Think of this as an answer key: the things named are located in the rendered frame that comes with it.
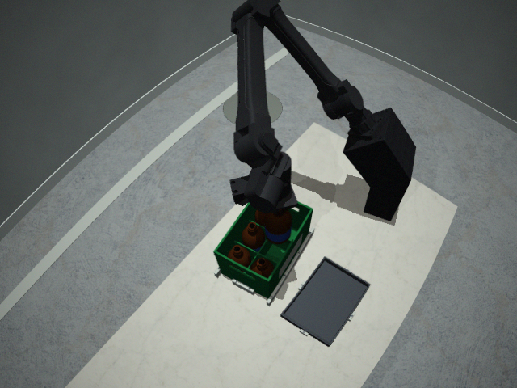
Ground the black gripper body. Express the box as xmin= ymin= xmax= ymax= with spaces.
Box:
xmin=273 ymin=178 xmax=297 ymax=213

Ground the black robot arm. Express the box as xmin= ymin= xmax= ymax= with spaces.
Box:
xmin=230 ymin=0 xmax=385 ymax=213

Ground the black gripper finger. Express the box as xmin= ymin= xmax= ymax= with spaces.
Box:
xmin=274 ymin=207 xmax=290 ymax=216

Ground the green crate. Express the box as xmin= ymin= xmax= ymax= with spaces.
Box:
xmin=213 ymin=201 xmax=313 ymax=299

